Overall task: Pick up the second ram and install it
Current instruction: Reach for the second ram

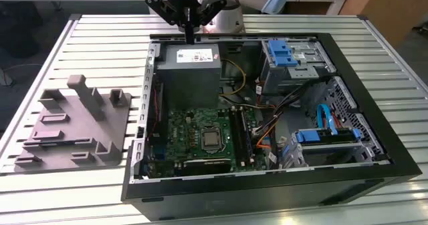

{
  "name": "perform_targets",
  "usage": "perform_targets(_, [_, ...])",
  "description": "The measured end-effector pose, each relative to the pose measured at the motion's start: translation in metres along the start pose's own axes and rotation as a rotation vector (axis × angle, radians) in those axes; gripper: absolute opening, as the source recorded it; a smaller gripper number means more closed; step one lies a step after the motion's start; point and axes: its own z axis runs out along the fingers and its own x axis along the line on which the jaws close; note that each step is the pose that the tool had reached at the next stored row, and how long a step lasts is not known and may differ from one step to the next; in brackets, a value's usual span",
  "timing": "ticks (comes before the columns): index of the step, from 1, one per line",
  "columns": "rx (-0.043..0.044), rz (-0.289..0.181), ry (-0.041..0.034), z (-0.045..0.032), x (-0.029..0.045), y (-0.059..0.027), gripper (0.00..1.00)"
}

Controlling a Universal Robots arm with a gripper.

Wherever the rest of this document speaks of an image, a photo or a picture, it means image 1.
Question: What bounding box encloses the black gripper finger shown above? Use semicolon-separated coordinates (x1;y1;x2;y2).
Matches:
144;0;191;45
189;0;228;45

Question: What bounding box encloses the dark RAM stick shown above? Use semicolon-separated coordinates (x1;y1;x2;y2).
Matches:
241;111;255;159
24;138;95;147

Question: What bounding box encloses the blue drive bay latch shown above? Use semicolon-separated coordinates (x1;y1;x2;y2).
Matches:
267;40;299;67

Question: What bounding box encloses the grey power supply unit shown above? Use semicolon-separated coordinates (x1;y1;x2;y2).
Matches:
155;44;224;109

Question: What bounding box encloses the metal drive cage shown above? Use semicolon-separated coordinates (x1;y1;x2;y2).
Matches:
260;38;337;95

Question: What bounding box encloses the black office chair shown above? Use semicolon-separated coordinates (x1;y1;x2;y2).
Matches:
0;1;44;59

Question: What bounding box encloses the green motherboard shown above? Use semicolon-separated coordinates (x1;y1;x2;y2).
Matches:
147;106;268;178

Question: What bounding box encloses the silver CPU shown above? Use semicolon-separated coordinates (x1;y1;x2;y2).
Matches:
199;131;221;147

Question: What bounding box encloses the wooden cabinet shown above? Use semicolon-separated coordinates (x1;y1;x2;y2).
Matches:
340;0;428;48

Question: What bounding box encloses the black CPU socket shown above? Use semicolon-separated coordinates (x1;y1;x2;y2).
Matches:
196;125;225;156

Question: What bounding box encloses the grey parts rack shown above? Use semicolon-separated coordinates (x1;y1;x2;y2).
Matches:
13;74;140;173

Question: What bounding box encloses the black graphics card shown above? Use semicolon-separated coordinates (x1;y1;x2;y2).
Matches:
147;158;233;178

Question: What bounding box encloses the hard disk in blue carrier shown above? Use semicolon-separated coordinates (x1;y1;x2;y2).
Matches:
292;128;361;148

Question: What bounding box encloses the metal disk bay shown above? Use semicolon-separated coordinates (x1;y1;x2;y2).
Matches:
277;128;381;169

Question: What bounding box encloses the black open PC case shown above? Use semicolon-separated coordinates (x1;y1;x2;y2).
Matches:
120;32;423;222

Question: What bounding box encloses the yellow wire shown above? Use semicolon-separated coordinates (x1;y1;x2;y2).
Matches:
220;59;248;97

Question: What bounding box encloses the black cable bundle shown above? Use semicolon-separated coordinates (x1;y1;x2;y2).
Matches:
253;76;335;134

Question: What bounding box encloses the blue flat wire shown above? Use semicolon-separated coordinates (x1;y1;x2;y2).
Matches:
316;103;339;135

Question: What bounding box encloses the red and orange wire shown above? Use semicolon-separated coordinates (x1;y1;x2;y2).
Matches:
333;113;351;132

